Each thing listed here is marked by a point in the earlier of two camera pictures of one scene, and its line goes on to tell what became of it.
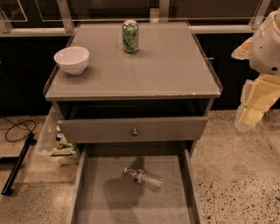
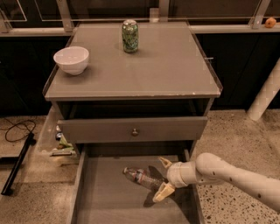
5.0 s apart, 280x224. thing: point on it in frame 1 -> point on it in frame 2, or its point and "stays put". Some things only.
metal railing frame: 163,7 stays put
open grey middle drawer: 104,193 stays put
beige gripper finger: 243,51 -> 165,163
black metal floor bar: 7,188 stays put
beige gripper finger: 257,97 -> 164,192
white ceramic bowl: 73,59 stays put
